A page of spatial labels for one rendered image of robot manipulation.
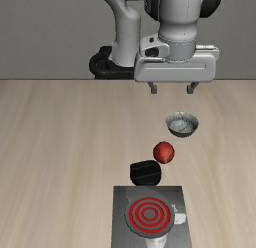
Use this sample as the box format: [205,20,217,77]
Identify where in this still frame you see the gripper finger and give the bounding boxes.
[186,81,200,95]
[147,81,159,95]

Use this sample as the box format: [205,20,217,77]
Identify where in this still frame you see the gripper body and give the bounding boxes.
[133,35,221,84]

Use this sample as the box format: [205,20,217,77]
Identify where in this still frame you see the grey marbled bowl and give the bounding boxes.
[165,111,200,138]

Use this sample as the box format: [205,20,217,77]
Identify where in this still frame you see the red onion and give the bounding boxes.
[152,141,176,165]

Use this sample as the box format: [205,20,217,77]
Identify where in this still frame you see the black bowl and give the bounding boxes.
[129,159,163,187]

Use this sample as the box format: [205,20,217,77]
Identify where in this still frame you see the grey stove plate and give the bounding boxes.
[110,185,193,248]

